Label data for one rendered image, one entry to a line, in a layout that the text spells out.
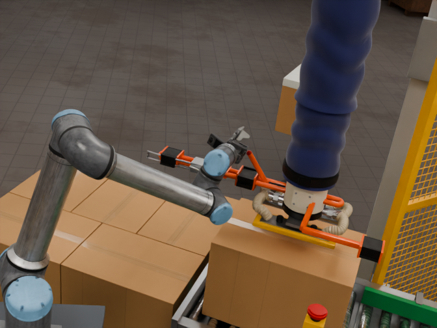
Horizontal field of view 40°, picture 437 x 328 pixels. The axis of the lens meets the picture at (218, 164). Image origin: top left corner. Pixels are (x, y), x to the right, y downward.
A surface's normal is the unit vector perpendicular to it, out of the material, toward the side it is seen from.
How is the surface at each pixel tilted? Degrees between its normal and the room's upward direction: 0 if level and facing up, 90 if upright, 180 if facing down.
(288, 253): 0
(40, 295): 10
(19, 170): 0
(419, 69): 90
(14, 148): 0
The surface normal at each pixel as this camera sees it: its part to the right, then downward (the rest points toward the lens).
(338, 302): -0.35, 0.42
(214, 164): -0.23, 0.15
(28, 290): 0.22, -0.79
